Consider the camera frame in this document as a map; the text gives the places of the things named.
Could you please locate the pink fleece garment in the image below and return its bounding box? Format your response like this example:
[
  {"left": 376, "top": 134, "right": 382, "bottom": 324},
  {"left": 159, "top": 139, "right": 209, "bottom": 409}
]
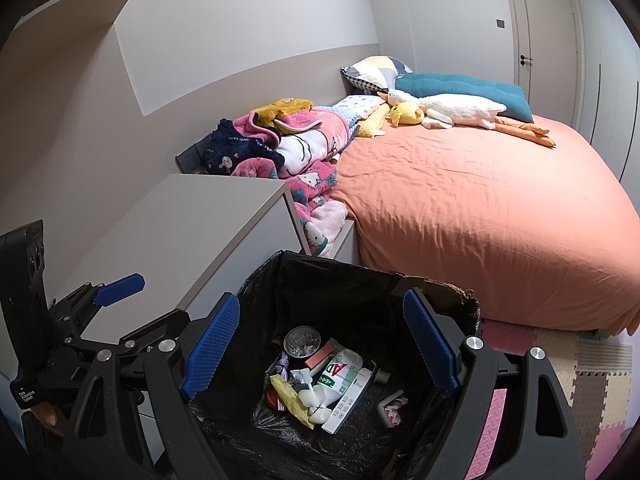
[{"left": 232, "top": 106, "right": 351, "bottom": 161}]

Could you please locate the white wardrobe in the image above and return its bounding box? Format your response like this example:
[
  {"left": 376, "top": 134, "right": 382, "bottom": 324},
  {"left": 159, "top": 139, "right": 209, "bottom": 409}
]
[{"left": 575, "top": 0, "right": 640, "bottom": 181}]

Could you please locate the yellow snack packet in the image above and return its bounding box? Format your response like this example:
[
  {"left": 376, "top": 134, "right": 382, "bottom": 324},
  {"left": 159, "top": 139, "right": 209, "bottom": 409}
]
[{"left": 270, "top": 374, "right": 316, "bottom": 431}]

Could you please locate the white dotted pillow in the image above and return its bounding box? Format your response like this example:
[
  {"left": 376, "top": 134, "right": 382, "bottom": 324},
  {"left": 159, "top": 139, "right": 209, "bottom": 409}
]
[{"left": 332, "top": 95, "right": 388, "bottom": 123}]

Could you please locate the black wall socket panel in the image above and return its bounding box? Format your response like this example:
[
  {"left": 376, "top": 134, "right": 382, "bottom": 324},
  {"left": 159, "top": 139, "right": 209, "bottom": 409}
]
[{"left": 175, "top": 142, "right": 211, "bottom": 175}]

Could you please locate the bed with orange sheet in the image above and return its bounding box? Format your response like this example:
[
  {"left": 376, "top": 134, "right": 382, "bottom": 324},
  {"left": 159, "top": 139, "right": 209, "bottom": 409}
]
[{"left": 330, "top": 110, "right": 640, "bottom": 336}]

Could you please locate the checkered patchwork pillow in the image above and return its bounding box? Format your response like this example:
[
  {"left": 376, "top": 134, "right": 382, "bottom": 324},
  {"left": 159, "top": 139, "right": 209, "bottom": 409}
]
[{"left": 341, "top": 56, "right": 416, "bottom": 96}]

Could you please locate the white goose plush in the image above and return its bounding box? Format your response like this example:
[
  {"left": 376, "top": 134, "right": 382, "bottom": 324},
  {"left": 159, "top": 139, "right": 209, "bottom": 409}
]
[{"left": 377, "top": 89, "right": 557, "bottom": 149}]

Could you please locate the yellow duck plush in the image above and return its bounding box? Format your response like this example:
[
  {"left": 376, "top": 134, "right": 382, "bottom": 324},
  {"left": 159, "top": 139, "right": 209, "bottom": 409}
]
[{"left": 389, "top": 101, "right": 426, "bottom": 128}]

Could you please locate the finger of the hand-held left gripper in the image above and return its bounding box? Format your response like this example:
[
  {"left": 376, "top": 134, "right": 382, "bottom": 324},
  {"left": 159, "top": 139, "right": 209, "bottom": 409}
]
[
  {"left": 107, "top": 309, "right": 191, "bottom": 357},
  {"left": 50, "top": 273, "right": 147, "bottom": 331}
]

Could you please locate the foam puzzle floor mat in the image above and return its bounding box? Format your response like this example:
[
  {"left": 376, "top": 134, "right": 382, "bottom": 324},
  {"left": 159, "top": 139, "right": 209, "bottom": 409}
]
[{"left": 465, "top": 317, "right": 636, "bottom": 480}]

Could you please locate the pile of colourful clothes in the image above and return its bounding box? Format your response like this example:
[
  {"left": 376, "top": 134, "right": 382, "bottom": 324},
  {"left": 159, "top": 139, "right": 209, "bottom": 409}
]
[{"left": 232, "top": 130, "right": 351, "bottom": 257}]

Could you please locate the small white pink packet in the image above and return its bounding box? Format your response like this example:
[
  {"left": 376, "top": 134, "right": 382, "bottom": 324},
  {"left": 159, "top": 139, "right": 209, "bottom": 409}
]
[{"left": 377, "top": 389, "right": 408, "bottom": 428}]

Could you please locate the foil bowl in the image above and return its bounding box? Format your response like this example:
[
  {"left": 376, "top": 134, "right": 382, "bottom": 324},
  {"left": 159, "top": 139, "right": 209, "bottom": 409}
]
[{"left": 283, "top": 326, "right": 322, "bottom": 358}]

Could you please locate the yellow garment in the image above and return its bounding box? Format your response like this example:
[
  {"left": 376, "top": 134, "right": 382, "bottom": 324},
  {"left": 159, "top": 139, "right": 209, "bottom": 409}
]
[{"left": 250, "top": 97, "right": 313, "bottom": 128}]

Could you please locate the teal cushion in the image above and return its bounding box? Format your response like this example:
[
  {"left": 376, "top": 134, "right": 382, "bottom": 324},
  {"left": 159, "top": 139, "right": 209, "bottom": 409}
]
[{"left": 395, "top": 74, "right": 533, "bottom": 123}]

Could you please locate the pink slim box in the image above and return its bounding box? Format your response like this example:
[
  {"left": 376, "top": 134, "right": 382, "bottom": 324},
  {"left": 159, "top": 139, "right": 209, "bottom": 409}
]
[{"left": 304, "top": 339, "right": 342, "bottom": 370}]

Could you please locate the white bottle with green label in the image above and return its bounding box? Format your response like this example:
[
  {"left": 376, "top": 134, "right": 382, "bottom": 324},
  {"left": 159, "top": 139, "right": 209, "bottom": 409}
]
[{"left": 315, "top": 347, "right": 365, "bottom": 401}]

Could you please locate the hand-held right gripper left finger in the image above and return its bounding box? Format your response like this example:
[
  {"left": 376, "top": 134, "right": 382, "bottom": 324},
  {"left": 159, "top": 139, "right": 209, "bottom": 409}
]
[{"left": 62, "top": 293, "right": 241, "bottom": 480}]

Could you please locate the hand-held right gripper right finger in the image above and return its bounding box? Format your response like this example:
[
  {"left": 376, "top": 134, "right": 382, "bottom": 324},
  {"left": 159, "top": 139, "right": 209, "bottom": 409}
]
[{"left": 402, "top": 288, "right": 586, "bottom": 480}]

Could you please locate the bin with black bag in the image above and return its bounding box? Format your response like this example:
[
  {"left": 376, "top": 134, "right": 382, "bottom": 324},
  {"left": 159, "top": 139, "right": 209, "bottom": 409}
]
[{"left": 187, "top": 250, "right": 483, "bottom": 480}]

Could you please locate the long white printed box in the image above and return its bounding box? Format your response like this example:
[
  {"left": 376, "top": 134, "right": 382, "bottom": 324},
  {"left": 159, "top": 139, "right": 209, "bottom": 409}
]
[{"left": 321, "top": 367, "right": 373, "bottom": 435}]

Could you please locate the grey door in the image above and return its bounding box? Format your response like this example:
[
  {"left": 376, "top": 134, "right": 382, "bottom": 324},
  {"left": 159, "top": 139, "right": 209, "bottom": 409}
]
[{"left": 502, "top": 0, "right": 583, "bottom": 128}]

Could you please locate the yellow dotted pillow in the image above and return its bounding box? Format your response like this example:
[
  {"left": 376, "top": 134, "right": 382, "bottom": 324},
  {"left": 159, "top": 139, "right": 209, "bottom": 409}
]
[{"left": 357, "top": 105, "right": 396, "bottom": 139}]

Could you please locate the grey wall cabinet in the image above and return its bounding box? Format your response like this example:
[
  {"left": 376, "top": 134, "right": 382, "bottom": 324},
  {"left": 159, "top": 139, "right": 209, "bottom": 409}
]
[{"left": 15, "top": 0, "right": 151, "bottom": 56}]

